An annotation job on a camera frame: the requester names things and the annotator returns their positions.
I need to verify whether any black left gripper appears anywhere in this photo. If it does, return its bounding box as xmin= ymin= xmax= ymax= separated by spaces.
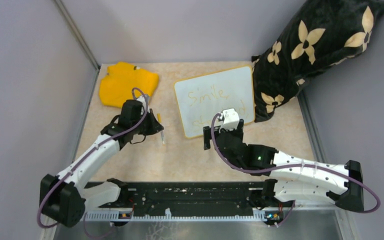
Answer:
xmin=132 ymin=108 xmax=164 ymax=136

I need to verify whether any yellow framed whiteboard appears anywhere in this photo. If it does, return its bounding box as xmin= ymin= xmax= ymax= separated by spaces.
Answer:
xmin=173 ymin=65 xmax=256 ymax=139

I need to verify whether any white whiteboard marker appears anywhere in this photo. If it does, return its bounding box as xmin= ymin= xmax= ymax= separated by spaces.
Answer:
xmin=160 ymin=130 xmax=165 ymax=146

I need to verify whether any yellow marker cap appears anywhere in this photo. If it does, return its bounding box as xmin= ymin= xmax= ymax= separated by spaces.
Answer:
xmin=157 ymin=113 xmax=162 ymax=124

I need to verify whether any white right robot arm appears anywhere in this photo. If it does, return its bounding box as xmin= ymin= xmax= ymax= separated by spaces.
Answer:
xmin=202 ymin=119 xmax=365 ymax=213

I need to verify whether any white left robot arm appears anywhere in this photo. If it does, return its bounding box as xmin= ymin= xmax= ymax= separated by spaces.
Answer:
xmin=36 ymin=95 xmax=164 ymax=228

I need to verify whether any yellow folded cloth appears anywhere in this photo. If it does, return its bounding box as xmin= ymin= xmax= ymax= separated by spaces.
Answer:
xmin=98 ymin=62 xmax=160 ymax=108

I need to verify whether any black floral pillow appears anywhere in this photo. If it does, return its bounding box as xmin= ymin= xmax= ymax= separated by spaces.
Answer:
xmin=251 ymin=0 xmax=384 ymax=123

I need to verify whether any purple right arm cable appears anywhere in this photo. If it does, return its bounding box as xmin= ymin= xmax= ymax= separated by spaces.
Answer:
xmin=210 ymin=112 xmax=382 ymax=215

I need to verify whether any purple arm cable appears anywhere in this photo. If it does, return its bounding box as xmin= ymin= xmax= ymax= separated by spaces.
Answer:
xmin=36 ymin=87 xmax=150 ymax=239
xmin=210 ymin=112 xmax=382 ymax=215

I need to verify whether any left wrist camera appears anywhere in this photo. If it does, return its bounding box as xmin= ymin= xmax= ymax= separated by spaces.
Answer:
xmin=136 ymin=94 xmax=150 ymax=111

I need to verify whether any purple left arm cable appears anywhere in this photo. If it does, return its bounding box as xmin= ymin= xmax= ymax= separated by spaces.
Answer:
xmin=36 ymin=87 xmax=150 ymax=239

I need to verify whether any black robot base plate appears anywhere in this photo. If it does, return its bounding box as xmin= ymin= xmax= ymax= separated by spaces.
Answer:
xmin=100 ymin=180 xmax=293 ymax=217

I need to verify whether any aluminium frame rail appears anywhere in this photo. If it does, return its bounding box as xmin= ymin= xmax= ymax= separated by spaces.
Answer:
xmin=47 ymin=187 xmax=345 ymax=223

